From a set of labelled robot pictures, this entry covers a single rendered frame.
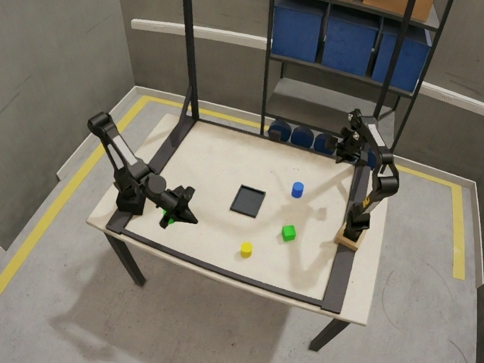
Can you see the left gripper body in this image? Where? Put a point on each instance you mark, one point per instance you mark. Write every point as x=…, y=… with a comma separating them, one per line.
x=348, y=147

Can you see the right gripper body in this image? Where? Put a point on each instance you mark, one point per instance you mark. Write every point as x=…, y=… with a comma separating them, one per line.
x=167, y=202

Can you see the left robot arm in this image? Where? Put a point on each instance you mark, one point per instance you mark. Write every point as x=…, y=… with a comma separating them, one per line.
x=366, y=129

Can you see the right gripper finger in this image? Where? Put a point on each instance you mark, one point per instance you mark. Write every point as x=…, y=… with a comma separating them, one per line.
x=180, y=219
x=187, y=214

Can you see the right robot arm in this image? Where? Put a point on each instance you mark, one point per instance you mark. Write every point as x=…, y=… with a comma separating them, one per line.
x=125, y=163

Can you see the blue cylinder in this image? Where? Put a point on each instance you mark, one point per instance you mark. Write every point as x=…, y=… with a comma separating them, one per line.
x=297, y=190

